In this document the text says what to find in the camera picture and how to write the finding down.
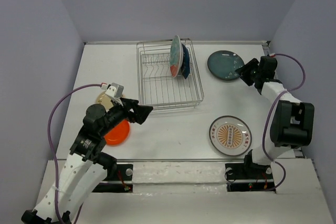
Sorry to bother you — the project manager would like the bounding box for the red plate with turquoise flower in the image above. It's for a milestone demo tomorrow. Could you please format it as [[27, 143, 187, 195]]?
[[170, 35, 183, 78]]

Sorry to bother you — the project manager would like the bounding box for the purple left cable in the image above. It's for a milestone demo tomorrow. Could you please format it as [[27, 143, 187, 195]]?
[[47, 83, 104, 222]]

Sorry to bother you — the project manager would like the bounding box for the silver wire dish rack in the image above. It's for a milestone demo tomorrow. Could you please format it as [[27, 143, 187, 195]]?
[[136, 38, 204, 113]]

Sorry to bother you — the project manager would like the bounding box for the dark blue leaf-shaped plate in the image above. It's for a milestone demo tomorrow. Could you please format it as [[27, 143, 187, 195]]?
[[181, 44, 190, 79]]

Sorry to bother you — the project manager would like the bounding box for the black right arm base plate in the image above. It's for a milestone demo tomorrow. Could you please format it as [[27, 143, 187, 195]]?
[[224, 163, 275, 193]]

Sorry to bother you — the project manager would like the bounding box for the small beige plate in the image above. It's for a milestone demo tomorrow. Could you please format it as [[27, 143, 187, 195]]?
[[95, 92, 113, 111]]

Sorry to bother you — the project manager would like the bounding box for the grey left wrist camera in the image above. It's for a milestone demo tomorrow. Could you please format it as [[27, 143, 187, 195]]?
[[101, 83, 124, 104]]

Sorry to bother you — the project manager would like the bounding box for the teal plate with white blossoms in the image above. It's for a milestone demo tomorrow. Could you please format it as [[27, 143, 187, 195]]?
[[207, 50, 245, 81]]

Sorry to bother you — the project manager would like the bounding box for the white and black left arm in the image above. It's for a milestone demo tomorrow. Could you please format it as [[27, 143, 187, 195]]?
[[21, 98, 153, 223]]

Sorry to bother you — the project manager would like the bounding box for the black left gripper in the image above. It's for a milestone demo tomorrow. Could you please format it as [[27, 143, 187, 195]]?
[[100, 96, 153, 135]]

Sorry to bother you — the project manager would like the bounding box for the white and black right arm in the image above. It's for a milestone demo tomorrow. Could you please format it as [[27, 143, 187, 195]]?
[[236, 54, 314, 178]]

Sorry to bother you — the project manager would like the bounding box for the white plate with orange sunburst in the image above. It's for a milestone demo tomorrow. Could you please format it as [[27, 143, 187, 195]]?
[[208, 115, 252, 157]]

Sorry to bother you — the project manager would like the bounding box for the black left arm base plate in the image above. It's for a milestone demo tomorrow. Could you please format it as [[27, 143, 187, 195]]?
[[92, 163, 133, 193]]

